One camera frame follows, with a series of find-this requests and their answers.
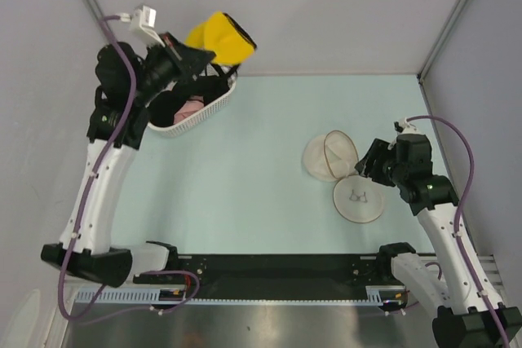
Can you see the white slotted cable duct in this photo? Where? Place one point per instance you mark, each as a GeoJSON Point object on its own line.
{"type": "Point", "coordinates": [166, 297]}

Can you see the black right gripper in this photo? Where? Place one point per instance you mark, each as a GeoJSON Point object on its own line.
{"type": "Point", "coordinates": [376, 152]}

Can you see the yellow bra with black straps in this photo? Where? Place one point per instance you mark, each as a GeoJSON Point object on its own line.
{"type": "Point", "coordinates": [226, 38]}

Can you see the pink garment in basket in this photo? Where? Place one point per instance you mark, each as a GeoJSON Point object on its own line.
{"type": "Point", "coordinates": [193, 105]}

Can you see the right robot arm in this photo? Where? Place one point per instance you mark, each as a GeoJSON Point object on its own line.
{"type": "Point", "coordinates": [465, 309]}

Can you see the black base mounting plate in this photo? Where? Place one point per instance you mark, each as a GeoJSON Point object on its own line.
{"type": "Point", "coordinates": [283, 277]}

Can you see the white perforated plastic basket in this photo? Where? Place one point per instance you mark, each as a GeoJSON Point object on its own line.
{"type": "Point", "coordinates": [195, 119]}

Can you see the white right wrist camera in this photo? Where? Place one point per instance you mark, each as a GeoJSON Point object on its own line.
{"type": "Point", "coordinates": [404, 127]}

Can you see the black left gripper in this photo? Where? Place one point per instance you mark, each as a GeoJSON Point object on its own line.
{"type": "Point", "coordinates": [189, 61]}

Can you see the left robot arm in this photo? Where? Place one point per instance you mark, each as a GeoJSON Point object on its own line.
{"type": "Point", "coordinates": [128, 83]}

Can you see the black garment in basket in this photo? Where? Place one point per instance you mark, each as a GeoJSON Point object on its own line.
{"type": "Point", "coordinates": [168, 102]}

